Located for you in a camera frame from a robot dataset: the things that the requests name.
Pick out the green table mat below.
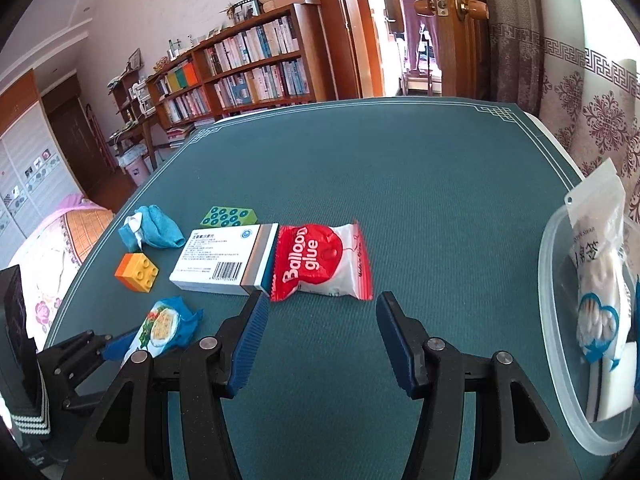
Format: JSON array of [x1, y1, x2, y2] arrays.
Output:
[[49, 97, 608, 479]]

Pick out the small wooden side shelf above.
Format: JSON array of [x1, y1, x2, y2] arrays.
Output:
[[106, 66, 160, 170]]

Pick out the green dotted toy brick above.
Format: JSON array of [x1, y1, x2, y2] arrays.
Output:
[[200, 206, 257, 228]]

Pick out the white sliding wardrobe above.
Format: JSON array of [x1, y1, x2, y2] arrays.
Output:
[[1, 103, 80, 244]]

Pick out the white blue medicine box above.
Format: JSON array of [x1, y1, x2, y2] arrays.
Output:
[[169, 223, 279, 296]]

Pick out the cotton swab clear bag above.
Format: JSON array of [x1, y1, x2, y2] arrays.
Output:
[[565, 159, 631, 370]]

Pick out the blue folded cloth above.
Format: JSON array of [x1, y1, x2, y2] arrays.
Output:
[[118, 205, 186, 252]]

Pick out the white sponge block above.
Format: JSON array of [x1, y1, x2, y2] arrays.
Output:
[[586, 341, 637, 422]]

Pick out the hanging purple clothes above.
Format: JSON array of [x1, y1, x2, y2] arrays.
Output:
[[401, 0, 439, 74]]

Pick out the red balloon glue packet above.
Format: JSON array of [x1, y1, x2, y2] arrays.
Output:
[[270, 222, 373, 302]]

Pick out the patterned curtain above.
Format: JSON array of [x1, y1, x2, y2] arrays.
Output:
[[487, 0, 639, 220]]

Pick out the wooden door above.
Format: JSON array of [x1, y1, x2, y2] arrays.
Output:
[[423, 0, 490, 101]]

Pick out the wooden bookshelf with books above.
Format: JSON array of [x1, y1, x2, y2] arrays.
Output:
[[146, 3, 337, 130]]

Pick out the orange yellow toy brick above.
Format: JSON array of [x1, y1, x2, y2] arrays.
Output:
[[114, 252, 160, 292]]

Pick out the pink waste bin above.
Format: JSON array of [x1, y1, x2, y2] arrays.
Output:
[[125, 156, 150, 188]]

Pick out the clear plastic bowl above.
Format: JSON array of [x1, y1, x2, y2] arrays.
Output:
[[538, 207, 639, 456]]

